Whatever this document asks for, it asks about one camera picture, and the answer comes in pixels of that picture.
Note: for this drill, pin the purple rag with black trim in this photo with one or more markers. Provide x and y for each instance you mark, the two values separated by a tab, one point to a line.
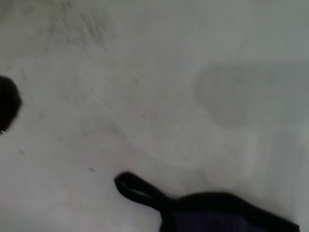
217	212

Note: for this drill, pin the black water stain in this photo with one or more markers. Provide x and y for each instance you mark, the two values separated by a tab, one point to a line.
8	104

